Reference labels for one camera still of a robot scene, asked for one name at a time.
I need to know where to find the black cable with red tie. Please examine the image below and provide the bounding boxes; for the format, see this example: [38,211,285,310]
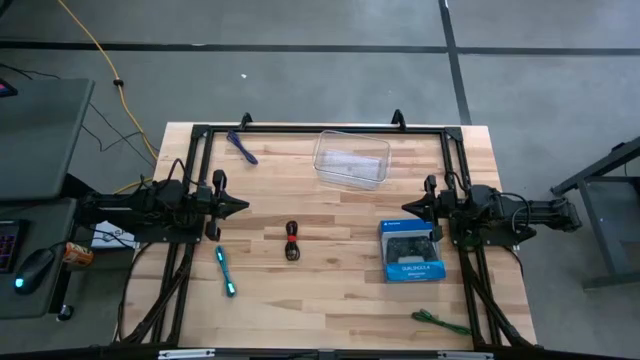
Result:
[284,220,301,262]

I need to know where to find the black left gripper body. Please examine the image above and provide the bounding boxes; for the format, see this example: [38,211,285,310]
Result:
[197,169,231,242]

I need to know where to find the black metal table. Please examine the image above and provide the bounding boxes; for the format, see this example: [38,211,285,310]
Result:
[549,135,640,291]

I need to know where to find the backlit black keyboard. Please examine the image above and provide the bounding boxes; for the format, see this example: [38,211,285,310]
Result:
[0,219,27,274]

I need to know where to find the orange drink can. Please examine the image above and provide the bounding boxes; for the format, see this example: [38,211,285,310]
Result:
[61,241,95,268]

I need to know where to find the black computer mouse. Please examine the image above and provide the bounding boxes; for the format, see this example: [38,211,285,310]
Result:
[13,248,56,296]

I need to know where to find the black computer desk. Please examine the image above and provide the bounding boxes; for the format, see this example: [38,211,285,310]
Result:
[0,197,79,321]

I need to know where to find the silver metal bracket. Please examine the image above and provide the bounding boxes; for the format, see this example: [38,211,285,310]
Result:
[437,350,494,360]
[157,348,217,360]

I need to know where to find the dark grey desk top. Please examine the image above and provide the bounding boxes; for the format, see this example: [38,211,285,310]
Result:
[0,77,96,202]

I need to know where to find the clear plastic container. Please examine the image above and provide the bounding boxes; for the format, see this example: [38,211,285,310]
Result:
[312,129,392,192]

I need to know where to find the blue game controller box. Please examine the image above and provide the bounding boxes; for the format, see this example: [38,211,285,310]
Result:
[378,218,447,284]

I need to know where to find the yellow extension cord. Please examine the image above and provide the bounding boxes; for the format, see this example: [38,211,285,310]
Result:
[56,0,160,196]

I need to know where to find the white printed box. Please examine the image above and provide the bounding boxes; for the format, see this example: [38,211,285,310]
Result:
[90,219,137,250]

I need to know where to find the black aluminium table frame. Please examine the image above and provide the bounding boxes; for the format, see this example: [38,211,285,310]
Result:
[117,109,539,354]

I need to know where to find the thin black floor cable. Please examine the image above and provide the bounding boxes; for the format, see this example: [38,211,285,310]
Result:
[0,62,157,170]

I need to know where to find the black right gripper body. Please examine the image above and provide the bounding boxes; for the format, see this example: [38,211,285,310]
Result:
[422,174,454,242]

